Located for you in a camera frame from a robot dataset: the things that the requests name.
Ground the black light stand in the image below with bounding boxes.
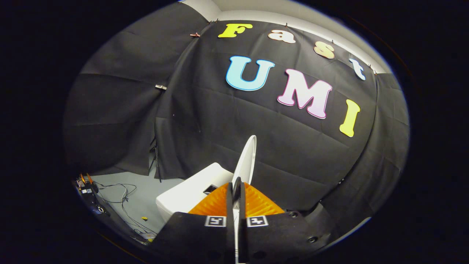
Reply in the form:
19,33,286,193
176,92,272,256
148,137,162,183

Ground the pile of dark electronics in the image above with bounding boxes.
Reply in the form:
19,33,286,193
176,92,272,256
74,172,110,217

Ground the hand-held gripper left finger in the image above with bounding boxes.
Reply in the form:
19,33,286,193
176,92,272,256
150,182,235,264

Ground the black backdrop cloth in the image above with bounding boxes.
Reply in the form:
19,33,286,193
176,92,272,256
154,20,380,211

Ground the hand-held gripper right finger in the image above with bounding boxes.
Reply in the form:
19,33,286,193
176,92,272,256
239,182,332,264

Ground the tangle of floor cables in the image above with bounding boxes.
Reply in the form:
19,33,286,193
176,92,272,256
93,181,158,239

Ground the plain black cloth panel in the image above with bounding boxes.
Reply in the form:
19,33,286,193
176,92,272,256
63,2,209,176
319,71,410,242

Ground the white toilet body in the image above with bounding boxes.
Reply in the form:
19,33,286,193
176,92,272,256
156,162,235,224

